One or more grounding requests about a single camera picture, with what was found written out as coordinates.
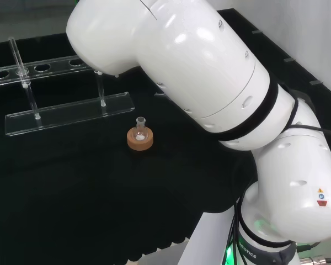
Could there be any clear acrylic funnel stand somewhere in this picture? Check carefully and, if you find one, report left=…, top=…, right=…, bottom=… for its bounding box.
left=0, top=36, right=135, bottom=137

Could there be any small round-bottom glass flask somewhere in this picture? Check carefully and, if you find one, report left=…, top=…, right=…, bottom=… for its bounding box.
left=132, top=116, right=148, bottom=142

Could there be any black bench cloth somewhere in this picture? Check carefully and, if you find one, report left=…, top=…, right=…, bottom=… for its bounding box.
left=0, top=8, right=331, bottom=265

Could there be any cork ring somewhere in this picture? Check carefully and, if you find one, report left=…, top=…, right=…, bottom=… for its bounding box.
left=126, top=126, right=154, bottom=151

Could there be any black cable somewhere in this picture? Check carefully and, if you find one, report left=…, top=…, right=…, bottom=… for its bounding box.
left=278, top=82, right=331, bottom=139
left=225, top=190, right=249, bottom=265

